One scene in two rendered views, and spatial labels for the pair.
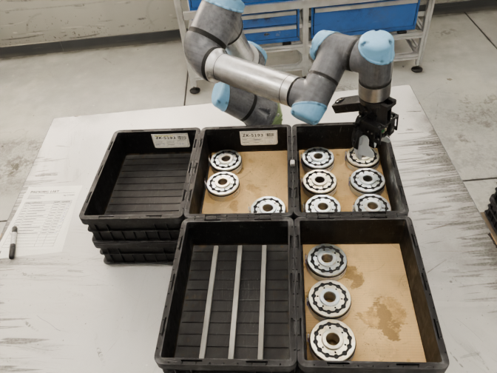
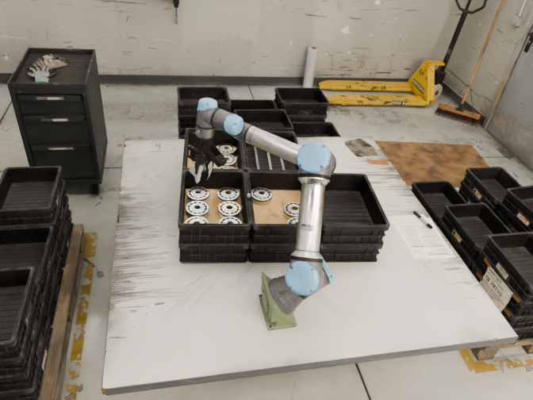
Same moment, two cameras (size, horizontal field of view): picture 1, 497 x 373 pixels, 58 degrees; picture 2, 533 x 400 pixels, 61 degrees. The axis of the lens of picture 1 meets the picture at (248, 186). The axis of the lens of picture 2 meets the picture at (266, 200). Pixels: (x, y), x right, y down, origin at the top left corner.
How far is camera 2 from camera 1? 2.58 m
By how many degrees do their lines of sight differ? 96
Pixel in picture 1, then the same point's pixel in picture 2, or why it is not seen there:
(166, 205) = (327, 206)
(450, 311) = (162, 189)
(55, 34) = not seen: outside the picture
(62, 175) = (439, 268)
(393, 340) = not seen: hidden behind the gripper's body
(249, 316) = (262, 162)
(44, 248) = (400, 218)
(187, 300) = (293, 167)
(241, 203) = (279, 205)
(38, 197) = (438, 249)
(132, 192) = (355, 214)
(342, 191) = (213, 210)
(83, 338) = not seen: hidden behind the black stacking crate
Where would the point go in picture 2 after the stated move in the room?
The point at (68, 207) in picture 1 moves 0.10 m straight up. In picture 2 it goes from (408, 242) to (415, 227)
